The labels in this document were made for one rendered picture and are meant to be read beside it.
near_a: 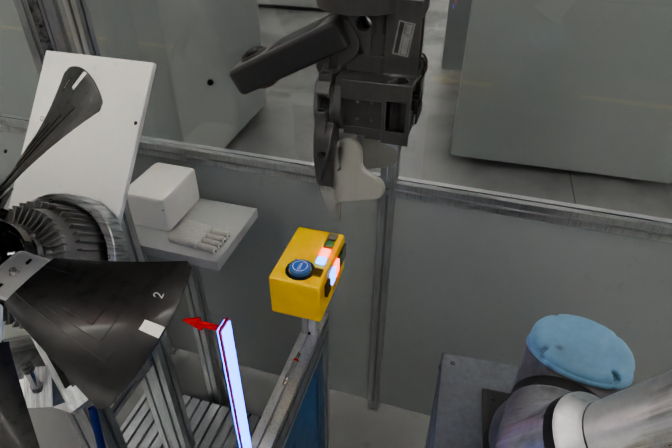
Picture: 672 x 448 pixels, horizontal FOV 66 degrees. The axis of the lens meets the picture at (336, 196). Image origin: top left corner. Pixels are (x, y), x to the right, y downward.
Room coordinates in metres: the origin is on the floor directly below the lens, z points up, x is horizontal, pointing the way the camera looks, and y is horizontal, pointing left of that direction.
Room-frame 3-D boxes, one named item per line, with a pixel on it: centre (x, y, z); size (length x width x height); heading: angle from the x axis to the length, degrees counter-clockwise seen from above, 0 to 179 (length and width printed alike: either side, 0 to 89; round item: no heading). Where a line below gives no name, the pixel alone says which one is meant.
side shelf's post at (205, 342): (1.13, 0.43, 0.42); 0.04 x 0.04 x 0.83; 73
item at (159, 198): (1.18, 0.50, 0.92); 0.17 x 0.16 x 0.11; 163
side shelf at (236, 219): (1.13, 0.43, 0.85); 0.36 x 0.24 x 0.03; 73
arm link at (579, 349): (0.40, -0.29, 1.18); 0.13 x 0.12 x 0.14; 150
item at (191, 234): (1.05, 0.36, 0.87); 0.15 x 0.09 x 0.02; 68
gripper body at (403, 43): (0.42, -0.03, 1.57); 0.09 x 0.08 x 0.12; 73
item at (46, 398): (0.58, 0.51, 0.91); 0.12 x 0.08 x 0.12; 163
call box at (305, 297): (0.75, 0.05, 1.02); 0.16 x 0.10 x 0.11; 163
